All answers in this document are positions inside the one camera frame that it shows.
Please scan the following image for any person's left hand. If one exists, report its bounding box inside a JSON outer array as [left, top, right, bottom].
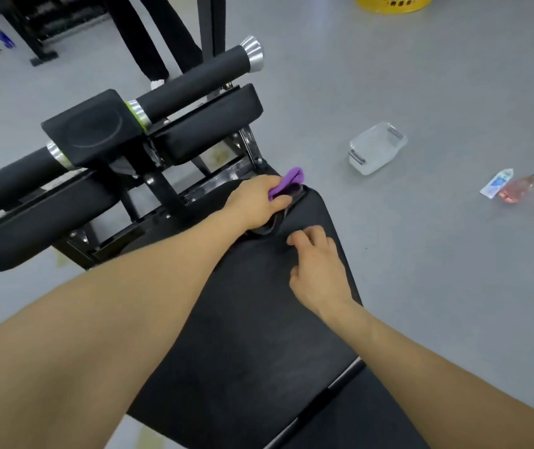
[[223, 175, 294, 233]]

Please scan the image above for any person's right hand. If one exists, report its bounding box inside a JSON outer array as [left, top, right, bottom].
[[286, 225, 355, 324]]

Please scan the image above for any purple cleaning cloth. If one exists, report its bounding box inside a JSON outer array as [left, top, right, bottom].
[[268, 167, 305, 202]]

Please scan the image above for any person's right forearm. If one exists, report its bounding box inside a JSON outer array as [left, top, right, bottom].
[[319, 298, 534, 449]]

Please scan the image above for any person's left forearm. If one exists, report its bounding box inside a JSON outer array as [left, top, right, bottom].
[[0, 209, 250, 449]]

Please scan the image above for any black padded bench seat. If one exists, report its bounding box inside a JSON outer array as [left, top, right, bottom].
[[128, 182, 367, 449]]

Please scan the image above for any short black leg pad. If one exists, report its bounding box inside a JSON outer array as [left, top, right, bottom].
[[147, 83, 265, 167]]

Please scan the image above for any clear plastic container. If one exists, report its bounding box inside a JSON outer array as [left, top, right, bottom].
[[348, 122, 409, 176]]

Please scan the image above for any black foam roller bar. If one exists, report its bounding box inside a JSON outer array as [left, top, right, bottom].
[[0, 36, 266, 228]]

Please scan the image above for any black padded bench backrest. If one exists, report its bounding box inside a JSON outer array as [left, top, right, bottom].
[[263, 362, 432, 449]]

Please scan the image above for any small white blue bottle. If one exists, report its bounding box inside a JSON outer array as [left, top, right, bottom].
[[479, 168, 514, 200]]

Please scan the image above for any yellow bucket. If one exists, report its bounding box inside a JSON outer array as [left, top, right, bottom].
[[355, 0, 434, 15]]

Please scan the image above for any pink spray bottle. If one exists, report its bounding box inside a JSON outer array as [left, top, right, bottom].
[[498, 159, 534, 204]]

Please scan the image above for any long black leg pad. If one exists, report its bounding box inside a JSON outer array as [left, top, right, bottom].
[[0, 169, 131, 273]]

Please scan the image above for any black equipment rack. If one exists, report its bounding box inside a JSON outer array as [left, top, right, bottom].
[[0, 0, 111, 67]]

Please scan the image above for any glossy black bench handle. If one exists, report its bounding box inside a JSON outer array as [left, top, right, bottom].
[[246, 184, 309, 237]]

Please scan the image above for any black metal bench frame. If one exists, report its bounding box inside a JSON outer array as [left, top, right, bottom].
[[51, 81, 279, 272]]

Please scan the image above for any black vertical metal post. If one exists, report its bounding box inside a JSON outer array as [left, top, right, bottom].
[[196, 0, 227, 62]]

